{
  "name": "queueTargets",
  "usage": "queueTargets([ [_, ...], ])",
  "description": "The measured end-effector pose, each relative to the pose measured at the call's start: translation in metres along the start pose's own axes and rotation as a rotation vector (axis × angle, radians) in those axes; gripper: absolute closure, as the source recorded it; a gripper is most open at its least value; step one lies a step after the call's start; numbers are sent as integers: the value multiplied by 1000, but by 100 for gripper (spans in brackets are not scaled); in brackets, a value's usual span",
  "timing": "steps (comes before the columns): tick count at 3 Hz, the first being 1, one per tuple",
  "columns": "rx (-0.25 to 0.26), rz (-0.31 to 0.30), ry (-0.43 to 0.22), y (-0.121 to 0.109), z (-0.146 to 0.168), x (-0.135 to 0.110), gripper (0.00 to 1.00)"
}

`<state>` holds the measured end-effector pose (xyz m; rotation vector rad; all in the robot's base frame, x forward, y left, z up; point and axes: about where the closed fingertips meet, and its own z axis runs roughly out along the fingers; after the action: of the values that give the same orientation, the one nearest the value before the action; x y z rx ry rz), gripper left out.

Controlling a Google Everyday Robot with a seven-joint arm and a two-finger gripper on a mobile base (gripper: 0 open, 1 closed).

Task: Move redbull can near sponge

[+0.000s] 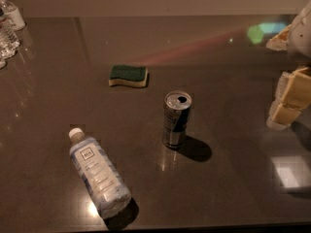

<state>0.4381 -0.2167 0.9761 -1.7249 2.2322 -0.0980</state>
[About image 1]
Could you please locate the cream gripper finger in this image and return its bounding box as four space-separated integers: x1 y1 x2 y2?
266 66 311 131
266 25 292 50

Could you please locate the silver blue redbull can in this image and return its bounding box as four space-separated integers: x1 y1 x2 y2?
162 90 192 150

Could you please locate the green yellow sponge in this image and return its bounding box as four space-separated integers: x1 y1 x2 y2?
109 65 148 88

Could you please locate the clear plastic water bottle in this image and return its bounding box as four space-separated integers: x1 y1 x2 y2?
69 128 131 219

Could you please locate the white labelled bottle in corner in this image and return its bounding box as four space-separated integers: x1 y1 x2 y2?
0 0 25 31

